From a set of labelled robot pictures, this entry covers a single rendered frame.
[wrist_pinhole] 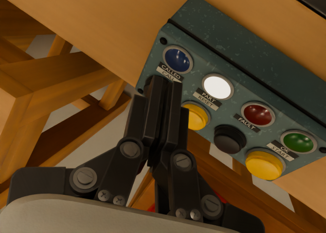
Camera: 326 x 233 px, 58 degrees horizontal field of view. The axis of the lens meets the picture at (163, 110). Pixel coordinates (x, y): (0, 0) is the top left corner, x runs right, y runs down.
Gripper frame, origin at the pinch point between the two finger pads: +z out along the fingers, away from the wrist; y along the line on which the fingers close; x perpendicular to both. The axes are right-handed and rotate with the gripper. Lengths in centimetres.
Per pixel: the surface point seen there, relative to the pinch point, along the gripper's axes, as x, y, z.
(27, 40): -82, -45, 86
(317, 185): -8.4, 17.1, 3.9
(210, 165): -22.7, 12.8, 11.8
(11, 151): -39.7, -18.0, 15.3
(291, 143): -2.8, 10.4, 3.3
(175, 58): -1.5, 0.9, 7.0
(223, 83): -1.2, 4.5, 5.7
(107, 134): -103, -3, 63
